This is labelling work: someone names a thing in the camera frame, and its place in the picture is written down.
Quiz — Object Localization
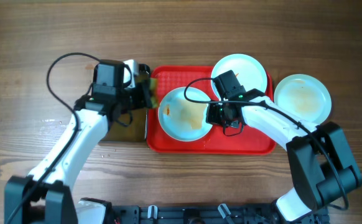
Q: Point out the green yellow sponge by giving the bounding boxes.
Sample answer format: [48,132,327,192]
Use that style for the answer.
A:
[138,78,159,109]

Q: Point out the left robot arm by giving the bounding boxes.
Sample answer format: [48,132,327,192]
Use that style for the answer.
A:
[4,60,155,223]

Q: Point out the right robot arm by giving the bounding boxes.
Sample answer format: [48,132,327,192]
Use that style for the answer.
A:
[207,70,362,222]

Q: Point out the black water basin tray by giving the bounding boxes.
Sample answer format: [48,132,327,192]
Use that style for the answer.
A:
[98,63,151,143]

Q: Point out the red plastic tray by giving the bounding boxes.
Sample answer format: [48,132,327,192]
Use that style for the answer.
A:
[147,65,276,155]

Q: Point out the left black cable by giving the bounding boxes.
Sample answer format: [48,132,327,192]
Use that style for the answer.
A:
[5,52,101,224]

